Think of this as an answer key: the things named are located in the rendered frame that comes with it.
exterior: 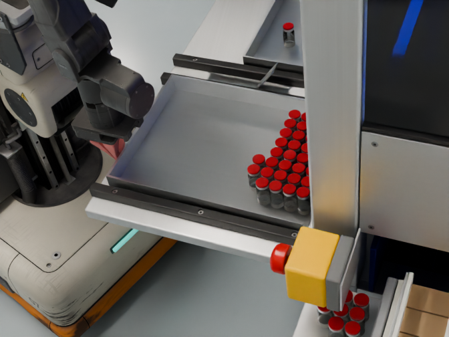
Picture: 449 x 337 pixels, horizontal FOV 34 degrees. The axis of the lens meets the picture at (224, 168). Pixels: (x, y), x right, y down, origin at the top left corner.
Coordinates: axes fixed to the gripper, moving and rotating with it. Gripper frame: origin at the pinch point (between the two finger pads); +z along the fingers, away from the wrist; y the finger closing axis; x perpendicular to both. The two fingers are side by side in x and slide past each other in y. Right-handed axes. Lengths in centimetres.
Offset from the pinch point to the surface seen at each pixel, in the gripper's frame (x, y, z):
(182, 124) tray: 11.9, 6.3, 2.3
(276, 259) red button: -18.8, 35.8, -10.6
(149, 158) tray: 2.7, 4.0, 2.3
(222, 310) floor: 24, -2, 90
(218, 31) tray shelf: 38.2, 2.4, 2.3
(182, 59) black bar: 26.3, 0.2, 0.4
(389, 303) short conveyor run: -16, 50, -3
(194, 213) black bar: -7.5, 17.3, 0.5
